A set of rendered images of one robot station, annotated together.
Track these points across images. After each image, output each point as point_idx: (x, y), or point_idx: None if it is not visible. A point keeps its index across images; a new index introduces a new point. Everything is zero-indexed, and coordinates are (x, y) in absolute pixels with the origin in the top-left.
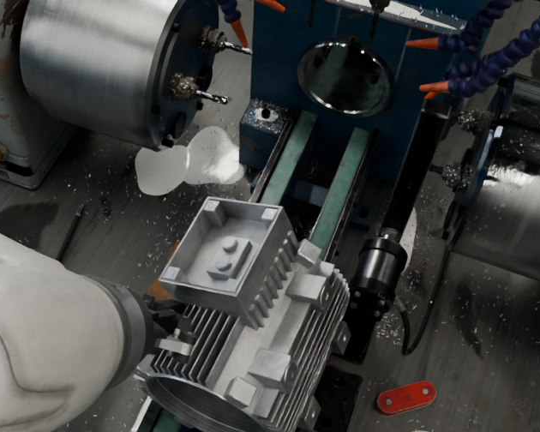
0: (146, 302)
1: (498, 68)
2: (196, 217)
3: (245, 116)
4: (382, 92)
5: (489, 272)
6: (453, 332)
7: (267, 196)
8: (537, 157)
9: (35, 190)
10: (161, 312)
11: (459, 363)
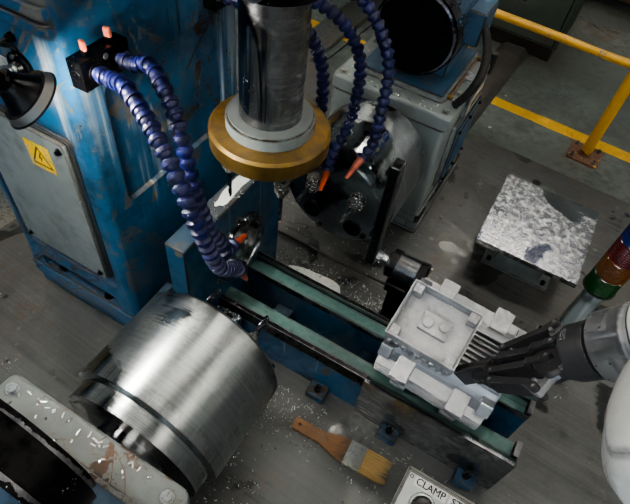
0: (491, 368)
1: (382, 125)
2: (403, 340)
3: None
4: (259, 227)
5: (344, 241)
6: (382, 271)
7: (301, 334)
8: (383, 152)
9: None
10: (509, 353)
11: None
